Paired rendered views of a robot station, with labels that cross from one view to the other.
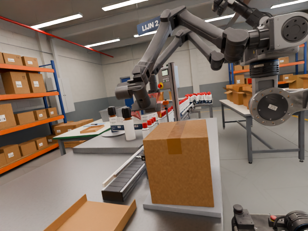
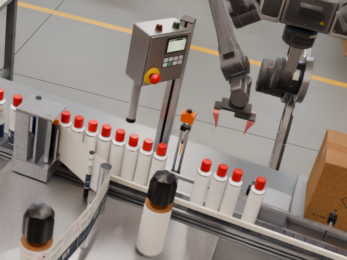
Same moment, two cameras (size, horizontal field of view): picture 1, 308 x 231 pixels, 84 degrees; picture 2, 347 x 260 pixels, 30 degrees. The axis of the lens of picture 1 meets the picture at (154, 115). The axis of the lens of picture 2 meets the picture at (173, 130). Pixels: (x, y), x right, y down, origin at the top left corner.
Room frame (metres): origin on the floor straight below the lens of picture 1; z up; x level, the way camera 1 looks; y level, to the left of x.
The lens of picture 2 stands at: (1.79, 1.77, 2.34)
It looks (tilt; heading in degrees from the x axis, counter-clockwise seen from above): 33 degrees down; 260
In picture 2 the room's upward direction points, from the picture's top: 13 degrees clockwise
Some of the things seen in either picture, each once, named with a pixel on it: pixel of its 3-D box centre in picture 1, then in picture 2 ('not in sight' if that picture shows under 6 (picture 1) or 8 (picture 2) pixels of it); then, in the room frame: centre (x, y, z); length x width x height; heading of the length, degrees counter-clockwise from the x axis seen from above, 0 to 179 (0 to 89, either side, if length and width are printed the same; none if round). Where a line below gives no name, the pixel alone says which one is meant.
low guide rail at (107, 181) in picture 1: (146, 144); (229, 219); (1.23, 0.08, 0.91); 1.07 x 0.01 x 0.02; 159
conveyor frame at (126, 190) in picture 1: (162, 138); (153, 197); (1.48, -0.05, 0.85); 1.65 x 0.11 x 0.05; 159
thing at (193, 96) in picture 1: (198, 97); not in sight; (3.76, -1.02, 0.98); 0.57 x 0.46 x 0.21; 69
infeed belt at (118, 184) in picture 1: (162, 138); (154, 196); (1.48, -0.05, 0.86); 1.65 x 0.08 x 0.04; 159
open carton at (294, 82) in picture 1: (297, 81); not in sight; (4.85, -4.19, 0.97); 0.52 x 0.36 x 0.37; 80
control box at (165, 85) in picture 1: (167, 78); (158, 52); (1.56, -0.17, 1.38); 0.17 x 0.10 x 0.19; 35
